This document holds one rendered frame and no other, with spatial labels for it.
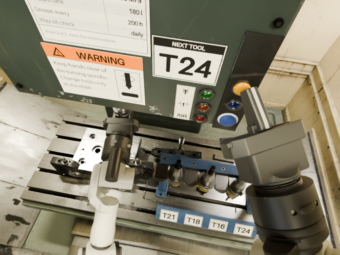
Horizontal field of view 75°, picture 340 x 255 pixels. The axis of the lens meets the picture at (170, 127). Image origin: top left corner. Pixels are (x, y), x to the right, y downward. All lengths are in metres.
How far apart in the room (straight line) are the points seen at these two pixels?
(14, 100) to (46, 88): 1.32
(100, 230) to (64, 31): 0.55
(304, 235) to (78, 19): 0.39
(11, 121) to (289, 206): 1.62
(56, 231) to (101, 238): 0.74
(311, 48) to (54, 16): 1.49
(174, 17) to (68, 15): 0.14
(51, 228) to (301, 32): 1.79
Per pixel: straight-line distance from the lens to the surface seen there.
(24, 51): 0.44
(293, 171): 0.33
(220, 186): 0.83
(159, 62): 0.33
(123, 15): 0.31
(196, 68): 0.33
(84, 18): 0.33
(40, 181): 1.27
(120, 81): 0.38
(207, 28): 0.30
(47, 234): 1.48
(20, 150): 1.63
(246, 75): 0.34
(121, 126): 0.75
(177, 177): 0.78
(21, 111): 1.75
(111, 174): 0.62
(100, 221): 0.72
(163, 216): 1.06
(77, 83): 0.43
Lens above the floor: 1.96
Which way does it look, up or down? 55 degrees down
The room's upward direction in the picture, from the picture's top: 5 degrees clockwise
